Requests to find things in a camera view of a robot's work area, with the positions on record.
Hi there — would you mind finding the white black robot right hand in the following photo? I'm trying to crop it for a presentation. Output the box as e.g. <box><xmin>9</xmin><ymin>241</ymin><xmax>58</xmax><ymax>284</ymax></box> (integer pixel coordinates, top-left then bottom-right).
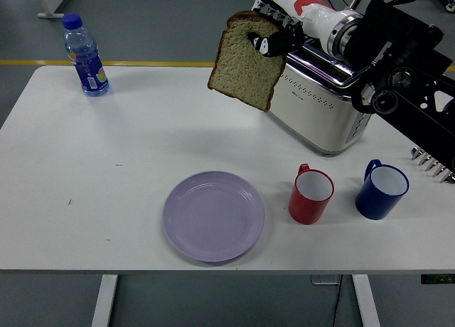
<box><xmin>247</xmin><ymin>0</ymin><xmax>338</xmax><ymax>58</ymax></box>

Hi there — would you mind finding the seeded bread slice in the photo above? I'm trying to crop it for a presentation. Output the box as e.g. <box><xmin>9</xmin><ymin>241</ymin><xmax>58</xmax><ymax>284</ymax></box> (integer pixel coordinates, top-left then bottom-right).
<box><xmin>208</xmin><ymin>10</ymin><xmax>287</xmax><ymax>113</ymax></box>

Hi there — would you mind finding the cream and chrome toaster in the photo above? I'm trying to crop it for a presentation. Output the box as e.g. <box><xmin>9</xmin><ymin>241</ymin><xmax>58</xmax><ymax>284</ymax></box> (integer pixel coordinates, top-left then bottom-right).
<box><xmin>268</xmin><ymin>35</ymin><xmax>374</xmax><ymax>158</ymax></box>

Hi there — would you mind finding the purple round plate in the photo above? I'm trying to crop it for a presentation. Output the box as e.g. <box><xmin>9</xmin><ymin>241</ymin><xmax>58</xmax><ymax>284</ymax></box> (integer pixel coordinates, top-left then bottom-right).
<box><xmin>162</xmin><ymin>170</ymin><xmax>266</xmax><ymax>264</ymax></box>

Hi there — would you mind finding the silver metal toast rack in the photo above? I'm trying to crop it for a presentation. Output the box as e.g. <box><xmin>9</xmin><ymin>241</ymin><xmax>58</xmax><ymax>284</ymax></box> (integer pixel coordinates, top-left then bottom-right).
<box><xmin>411</xmin><ymin>146</ymin><xmax>455</xmax><ymax>184</ymax></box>

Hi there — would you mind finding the red mug white inside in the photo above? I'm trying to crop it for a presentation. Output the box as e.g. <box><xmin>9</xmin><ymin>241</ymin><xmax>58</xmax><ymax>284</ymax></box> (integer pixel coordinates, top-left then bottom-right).
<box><xmin>288</xmin><ymin>163</ymin><xmax>336</xmax><ymax>226</ymax></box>

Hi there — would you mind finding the blue mug white inside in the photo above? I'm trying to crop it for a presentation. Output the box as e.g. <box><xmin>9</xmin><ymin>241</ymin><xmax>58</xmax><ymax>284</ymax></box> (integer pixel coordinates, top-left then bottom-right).
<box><xmin>355</xmin><ymin>159</ymin><xmax>410</xmax><ymax>220</ymax></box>

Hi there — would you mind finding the clear water bottle blue label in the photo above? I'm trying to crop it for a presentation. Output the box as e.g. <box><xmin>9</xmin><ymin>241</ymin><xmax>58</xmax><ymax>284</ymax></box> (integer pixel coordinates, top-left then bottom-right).
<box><xmin>62</xmin><ymin>13</ymin><xmax>111</xmax><ymax>99</ymax></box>

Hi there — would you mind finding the grey box under table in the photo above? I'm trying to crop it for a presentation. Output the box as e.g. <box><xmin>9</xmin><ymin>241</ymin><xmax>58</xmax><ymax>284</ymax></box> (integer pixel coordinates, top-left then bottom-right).
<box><xmin>311</xmin><ymin>274</ymin><xmax>343</xmax><ymax>285</ymax></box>

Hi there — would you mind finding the white background desk leg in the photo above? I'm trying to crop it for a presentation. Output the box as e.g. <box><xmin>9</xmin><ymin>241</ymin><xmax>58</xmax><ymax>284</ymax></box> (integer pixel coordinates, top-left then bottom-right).
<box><xmin>31</xmin><ymin>0</ymin><xmax>65</xmax><ymax>19</ymax></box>

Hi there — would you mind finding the white table leg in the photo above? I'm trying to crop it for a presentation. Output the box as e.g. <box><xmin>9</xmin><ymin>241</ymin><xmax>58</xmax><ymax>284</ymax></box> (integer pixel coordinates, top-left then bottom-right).
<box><xmin>90</xmin><ymin>274</ymin><xmax>119</xmax><ymax>327</ymax></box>
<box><xmin>351</xmin><ymin>274</ymin><xmax>382</xmax><ymax>327</ymax></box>

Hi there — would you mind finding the black cable under table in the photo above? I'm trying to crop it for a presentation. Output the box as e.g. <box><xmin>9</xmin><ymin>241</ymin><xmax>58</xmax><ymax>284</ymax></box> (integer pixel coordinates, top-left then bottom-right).
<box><xmin>332</xmin><ymin>275</ymin><xmax>343</xmax><ymax>327</ymax></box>

